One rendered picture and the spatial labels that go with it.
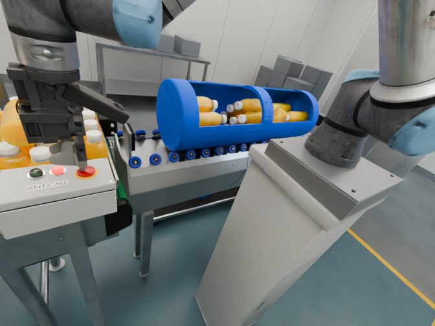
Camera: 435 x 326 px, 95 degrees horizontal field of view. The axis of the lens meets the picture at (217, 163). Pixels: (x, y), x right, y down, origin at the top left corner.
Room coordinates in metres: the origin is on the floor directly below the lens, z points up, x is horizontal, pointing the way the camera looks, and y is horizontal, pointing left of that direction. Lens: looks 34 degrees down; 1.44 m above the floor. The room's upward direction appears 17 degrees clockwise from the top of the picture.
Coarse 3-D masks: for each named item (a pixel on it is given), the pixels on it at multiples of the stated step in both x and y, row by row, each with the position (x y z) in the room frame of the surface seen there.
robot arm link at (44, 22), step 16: (0, 0) 0.27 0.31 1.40; (16, 0) 0.26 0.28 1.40; (32, 0) 0.27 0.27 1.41; (48, 0) 0.27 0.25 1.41; (16, 16) 0.26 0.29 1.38; (32, 16) 0.26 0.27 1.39; (48, 16) 0.27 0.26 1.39; (16, 32) 0.26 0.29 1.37; (32, 32) 0.26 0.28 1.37; (48, 32) 0.27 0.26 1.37; (64, 32) 0.29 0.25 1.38
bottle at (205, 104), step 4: (200, 96) 0.82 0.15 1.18; (204, 96) 0.83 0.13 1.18; (200, 100) 0.79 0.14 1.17; (204, 100) 0.80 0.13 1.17; (208, 100) 0.82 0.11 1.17; (212, 100) 0.85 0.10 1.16; (200, 104) 0.78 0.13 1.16; (204, 104) 0.80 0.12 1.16; (208, 104) 0.81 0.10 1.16; (212, 104) 0.84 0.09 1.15; (200, 108) 0.78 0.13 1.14; (204, 108) 0.79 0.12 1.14; (208, 108) 0.81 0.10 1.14; (212, 108) 0.84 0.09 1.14
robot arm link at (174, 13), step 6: (162, 0) 0.42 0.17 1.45; (168, 0) 0.42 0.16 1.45; (174, 0) 0.43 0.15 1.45; (180, 0) 0.43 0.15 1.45; (186, 0) 0.44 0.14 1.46; (192, 0) 0.45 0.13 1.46; (162, 6) 0.42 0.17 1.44; (168, 6) 0.43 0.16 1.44; (174, 6) 0.43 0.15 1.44; (180, 6) 0.44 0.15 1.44; (186, 6) 0.45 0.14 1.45; (162, 12) 0.42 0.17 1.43; (168, 12) 0.43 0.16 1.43; (174, 12) 0.44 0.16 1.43; (180, 12) 0.45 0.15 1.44; (162, 18) 0.43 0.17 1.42; (168, 18) 0.44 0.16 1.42; (174, 18) 0.46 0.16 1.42; (162, 24) 0.44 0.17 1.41
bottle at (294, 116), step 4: (288, 112) 1.18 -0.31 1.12; (292, 112) 1.17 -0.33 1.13; (296, 112) 1.19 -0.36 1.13; (300, 112) 1.22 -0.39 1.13; (304, 112) 1.25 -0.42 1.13; (292, 116) 1.15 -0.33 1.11; (296, 116) 1.16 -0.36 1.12; (300, 116) 1.19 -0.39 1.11; (304, 116) 1.21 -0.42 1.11; (288, 120) 1.15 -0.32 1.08; (292, 120) 1.15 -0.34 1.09; (296, 120) 1.17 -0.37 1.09; (300, 120) 1.19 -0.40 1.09; (304, 120) 1.22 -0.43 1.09
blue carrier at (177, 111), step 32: (160, 96) 0.80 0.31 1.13; (192, 96) 0.70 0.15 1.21; (224, 96) 1.06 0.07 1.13; (256, 96) 1.21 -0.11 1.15; (288, 96) 1.39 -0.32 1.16; (160, 128) 0.78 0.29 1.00; (192, 128) 0.65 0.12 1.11; (224, 128) 0.75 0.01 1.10; (256, 128) 0.87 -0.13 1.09; (288, 128) 1.04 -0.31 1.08
